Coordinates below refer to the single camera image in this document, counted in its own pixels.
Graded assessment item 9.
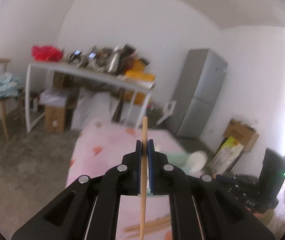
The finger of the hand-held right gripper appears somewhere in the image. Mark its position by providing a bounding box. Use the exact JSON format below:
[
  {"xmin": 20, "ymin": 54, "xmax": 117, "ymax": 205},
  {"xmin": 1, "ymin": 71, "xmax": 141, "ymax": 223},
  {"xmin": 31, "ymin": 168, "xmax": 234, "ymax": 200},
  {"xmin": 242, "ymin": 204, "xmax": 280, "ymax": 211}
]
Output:
[{"xmin": 216, "ymin": 174, "xmax": 260, "ymax": 200}]

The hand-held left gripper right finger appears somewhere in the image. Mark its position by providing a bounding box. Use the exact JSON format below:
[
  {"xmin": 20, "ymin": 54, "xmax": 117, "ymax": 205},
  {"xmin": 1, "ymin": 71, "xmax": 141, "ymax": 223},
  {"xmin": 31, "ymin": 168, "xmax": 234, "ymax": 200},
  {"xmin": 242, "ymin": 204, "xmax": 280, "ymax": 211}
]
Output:
[{"xmin": 147, "ymin": 139, "xmax": 275, "ymax": 240}]

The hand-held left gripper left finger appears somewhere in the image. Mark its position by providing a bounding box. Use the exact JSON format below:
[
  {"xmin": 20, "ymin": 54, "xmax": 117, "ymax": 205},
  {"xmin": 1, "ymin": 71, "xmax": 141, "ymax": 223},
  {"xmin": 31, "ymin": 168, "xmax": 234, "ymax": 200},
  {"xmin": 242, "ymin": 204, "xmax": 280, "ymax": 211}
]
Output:
[{"xmin": 12, "ymin": 140, "xmax": 143, "ymax": 240}]

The wooden chopstick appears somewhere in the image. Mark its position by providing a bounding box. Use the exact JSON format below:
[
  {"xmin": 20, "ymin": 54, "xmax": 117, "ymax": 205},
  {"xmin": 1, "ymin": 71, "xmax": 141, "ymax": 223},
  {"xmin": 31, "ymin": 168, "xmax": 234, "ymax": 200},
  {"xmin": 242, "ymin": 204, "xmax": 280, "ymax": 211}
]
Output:
[
  {"xmin": 127, "ymin": 223, "xmax": 171, "ymax": 238},
  {"xmin": 124, "ymin": 216, "xmax": 171, "ymax": 232},
  {"xmin": 139, "ymin": 116, "xmax": 148, "ymax": 240}
]

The white plastic rice spoon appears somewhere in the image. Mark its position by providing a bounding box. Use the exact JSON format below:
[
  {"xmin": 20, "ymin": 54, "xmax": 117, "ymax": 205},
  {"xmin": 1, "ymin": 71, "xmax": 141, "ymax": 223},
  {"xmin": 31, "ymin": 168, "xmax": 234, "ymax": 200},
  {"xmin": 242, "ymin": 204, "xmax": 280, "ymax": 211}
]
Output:
[{"xmin": 185, "ymin": 151, "xmax": 208, "ymax": 179}]

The green yellow rice bag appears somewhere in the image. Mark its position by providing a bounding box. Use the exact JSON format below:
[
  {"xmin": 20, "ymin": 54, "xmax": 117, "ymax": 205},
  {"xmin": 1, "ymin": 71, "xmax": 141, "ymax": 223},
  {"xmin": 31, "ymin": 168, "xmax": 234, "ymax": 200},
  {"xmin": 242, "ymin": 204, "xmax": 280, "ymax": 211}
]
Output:
[{"xmin": 211, "ymin": 136, "xmax": 244, "ymax": 175}]

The large cardboard box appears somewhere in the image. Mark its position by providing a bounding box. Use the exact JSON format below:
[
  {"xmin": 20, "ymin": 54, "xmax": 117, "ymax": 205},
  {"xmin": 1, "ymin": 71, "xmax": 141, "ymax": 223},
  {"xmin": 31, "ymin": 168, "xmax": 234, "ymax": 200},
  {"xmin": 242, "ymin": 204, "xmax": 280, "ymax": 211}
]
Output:
[{"xmin": 223, "ymin": 119, "xmax": 260, "ymax": 153}]

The white handheld vacuum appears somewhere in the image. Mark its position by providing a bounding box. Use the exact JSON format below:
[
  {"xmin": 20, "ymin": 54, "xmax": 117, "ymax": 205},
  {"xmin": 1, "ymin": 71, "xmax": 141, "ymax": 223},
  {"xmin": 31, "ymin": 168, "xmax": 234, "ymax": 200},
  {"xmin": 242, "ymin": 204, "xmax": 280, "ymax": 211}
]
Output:
[{"xmin": 157, "ymin": 100, "xmax": 176, "ymax": 125}]

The orange plastic bag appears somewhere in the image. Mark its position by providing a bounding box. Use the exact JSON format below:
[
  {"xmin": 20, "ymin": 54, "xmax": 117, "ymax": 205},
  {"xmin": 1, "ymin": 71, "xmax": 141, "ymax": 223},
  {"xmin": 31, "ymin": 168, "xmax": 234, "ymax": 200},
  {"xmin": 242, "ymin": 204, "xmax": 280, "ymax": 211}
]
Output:
[{"xmin": 132, "ymin": 91, "xmax": 148, "ymax": 105}]

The white sack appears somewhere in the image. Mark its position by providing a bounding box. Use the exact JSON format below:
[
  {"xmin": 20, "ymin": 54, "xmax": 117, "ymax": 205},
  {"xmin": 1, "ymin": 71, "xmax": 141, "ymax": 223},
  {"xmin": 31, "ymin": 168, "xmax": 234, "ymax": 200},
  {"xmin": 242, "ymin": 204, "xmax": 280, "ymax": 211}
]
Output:
[{"xmin": 74, "ymin": 91, "xmax": 113, "ymax": 130}]

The silver refrigerator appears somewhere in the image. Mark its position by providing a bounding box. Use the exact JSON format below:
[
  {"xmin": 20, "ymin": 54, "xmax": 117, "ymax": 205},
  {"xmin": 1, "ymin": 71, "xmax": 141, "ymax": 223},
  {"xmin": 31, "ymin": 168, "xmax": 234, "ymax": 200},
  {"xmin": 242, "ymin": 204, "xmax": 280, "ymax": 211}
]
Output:
[{"xmin": 176, "ymin": 49, "xmax": 228, "ymax": 139}]

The small cardboard box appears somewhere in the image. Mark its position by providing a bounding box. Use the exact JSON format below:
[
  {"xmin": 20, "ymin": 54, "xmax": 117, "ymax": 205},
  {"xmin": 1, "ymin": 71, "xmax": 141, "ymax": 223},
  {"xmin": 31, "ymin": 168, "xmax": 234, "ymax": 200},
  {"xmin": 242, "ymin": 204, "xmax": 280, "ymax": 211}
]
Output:
[{"xmin": 44, "ymin": 104, "xmax": 66, "ymax": 133}]

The white desk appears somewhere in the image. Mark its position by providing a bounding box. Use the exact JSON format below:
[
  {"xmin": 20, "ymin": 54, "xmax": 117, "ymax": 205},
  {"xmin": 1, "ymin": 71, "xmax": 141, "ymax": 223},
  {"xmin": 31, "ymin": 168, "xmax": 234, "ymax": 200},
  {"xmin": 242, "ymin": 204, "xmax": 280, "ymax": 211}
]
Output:
[{"xmin": 25, "ymin": 61, "xmax": 156, "ymax": 133}]

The steel electric kettle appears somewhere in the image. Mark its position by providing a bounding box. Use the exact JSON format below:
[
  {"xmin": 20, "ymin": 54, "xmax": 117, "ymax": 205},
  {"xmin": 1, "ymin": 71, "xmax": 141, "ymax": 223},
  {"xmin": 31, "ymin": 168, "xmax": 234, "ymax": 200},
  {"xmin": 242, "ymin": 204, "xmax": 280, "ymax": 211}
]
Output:
[{"xmin": 107, "ymin": 46, "xmax": 123, "ymax": 73}]

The plastic covered white box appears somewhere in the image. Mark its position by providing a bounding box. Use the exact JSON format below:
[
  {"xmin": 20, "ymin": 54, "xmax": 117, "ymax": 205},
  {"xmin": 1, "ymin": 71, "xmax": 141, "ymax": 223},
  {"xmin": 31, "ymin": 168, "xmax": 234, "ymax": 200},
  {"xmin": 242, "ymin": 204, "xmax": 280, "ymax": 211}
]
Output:
[{"xmin": 39, "ymin": 88, "xmax": 70, "ymax": 107}]

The red plastic bag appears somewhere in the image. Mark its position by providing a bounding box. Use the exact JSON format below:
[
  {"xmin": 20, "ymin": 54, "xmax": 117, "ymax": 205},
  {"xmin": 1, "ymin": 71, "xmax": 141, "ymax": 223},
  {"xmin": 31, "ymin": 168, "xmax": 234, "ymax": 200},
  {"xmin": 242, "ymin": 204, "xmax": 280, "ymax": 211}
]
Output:
[{"xmin": 32, "ymin": 44, "xmax": 63, "ymax": 62}]

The blue patterned cloth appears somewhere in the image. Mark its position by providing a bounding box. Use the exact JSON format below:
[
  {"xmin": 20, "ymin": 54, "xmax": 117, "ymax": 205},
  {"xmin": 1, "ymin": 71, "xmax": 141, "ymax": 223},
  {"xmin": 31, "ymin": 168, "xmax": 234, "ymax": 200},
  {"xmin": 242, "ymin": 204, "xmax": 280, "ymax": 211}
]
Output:
[{"xmin": 0, "ymin": 70, "xmax": 21, "ymax": 100}]

